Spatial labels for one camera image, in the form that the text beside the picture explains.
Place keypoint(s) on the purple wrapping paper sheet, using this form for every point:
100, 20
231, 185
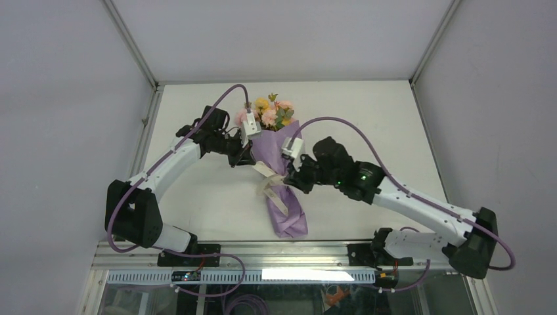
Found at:
267, 148

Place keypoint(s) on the cream ribbon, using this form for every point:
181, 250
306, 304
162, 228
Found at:
271, 179

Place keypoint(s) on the white slotted cable duct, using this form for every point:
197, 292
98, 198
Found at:
249, 277

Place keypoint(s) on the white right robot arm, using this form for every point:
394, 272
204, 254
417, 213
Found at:
462, 238

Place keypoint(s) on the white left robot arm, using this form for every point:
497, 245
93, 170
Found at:
132, 205

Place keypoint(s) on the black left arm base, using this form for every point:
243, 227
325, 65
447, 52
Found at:
200, 253

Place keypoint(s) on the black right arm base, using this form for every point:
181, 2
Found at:
373, 254

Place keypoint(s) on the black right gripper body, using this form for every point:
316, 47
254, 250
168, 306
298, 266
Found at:
306, 174

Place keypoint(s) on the peach fake rose stem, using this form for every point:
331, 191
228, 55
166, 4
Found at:
278, 114

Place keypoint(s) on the aluminium mounting rail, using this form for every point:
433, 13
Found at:
254, 254

